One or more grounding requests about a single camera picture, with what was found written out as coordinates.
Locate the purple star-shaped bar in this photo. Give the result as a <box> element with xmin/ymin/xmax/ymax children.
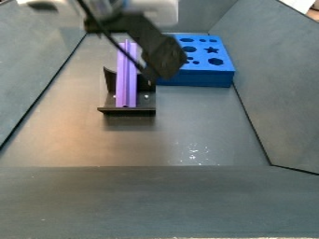
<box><xmin>113</xmin><ymin>38</ymin><xmax>140</xmax><ymax>109</ymax></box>

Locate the black curved fixture stand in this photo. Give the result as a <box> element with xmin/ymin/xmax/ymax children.
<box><xmin>97</xmin><ymin>68</ymin><xmax>156</xmax><ymax>115</ymax></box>

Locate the black cable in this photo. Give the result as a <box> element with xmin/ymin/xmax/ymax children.
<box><xmin>76</xmin><ymin>0</ymin><xmax>160</xmax><ymax>82</ymax></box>

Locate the blue foam shape block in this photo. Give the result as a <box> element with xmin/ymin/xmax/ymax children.
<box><xmin>157</xmin><ymin>34</ymin><xmax>235</xmax><ymax>88</ymax></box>

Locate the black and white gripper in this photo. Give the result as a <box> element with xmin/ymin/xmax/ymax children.
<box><xmin>16</xmin><ymin>0</ymin><xmax>189</xmax><ymax>81</ymax></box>

